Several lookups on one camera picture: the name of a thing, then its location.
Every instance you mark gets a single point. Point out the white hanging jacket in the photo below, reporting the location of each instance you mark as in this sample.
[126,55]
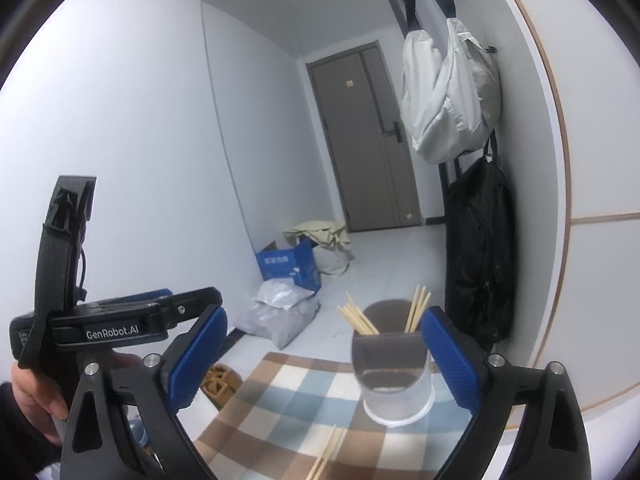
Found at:
[440,100]

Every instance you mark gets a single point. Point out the person's left hand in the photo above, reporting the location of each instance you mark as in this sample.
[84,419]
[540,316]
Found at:
[40,395]

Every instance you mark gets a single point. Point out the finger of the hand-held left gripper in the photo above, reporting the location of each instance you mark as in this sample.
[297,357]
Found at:
[150,294]
[195,302]

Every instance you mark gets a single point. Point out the translucent plastic cup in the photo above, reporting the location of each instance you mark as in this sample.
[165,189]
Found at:
[390,360]

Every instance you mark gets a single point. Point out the white plastic mailer bag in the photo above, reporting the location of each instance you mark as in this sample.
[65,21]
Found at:
[280,295]

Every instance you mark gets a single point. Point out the person's left forearm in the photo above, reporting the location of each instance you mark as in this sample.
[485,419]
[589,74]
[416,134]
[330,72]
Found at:
[20,440]

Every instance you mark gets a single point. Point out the black backpack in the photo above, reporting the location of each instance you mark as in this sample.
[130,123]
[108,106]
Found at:
[480,250]

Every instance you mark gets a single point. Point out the bunch of wooden chopsticks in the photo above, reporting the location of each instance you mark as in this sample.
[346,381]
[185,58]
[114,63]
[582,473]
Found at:
[414,310]

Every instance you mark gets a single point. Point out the grey-brown door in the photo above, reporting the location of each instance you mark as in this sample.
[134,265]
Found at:
[365,150]

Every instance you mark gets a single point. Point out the blue cardboard box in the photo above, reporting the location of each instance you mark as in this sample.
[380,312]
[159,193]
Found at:
[287,267]

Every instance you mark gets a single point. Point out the grey plastic bag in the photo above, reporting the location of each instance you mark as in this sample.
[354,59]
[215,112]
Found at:
[285,325]

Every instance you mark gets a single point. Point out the wooden chopstick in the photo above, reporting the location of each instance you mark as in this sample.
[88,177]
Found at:
[329,452]
[320,454]

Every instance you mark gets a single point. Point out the checkered tablecloth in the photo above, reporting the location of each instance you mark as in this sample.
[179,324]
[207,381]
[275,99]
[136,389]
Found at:
[280,410]

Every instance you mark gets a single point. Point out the beige fabric bag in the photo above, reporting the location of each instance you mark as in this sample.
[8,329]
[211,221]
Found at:
[325,240]

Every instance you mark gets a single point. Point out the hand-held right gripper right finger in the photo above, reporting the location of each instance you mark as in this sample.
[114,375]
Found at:
[452,360]

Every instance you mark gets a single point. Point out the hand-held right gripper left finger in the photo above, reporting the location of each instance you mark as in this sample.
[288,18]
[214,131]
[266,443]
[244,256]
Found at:
[192,355]

